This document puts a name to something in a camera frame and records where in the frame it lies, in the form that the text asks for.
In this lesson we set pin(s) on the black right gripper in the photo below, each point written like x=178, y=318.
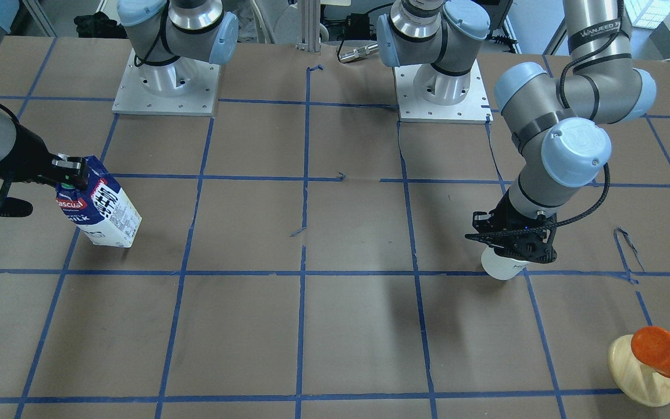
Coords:
x=28, y=155

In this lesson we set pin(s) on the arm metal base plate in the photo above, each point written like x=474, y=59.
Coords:
x=425, y=95
x=187, y=87

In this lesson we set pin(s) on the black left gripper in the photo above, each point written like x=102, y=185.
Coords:
x=502, y=213

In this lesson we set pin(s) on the white paper cup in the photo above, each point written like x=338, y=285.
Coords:
x=499, y=267

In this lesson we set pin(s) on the orange cup on wooden stand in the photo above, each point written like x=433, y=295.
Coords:
x=651, y=346

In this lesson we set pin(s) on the blue white milk carton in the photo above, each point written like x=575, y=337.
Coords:
x=103, y=211

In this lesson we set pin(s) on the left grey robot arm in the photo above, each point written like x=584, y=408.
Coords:
x=556, y=123

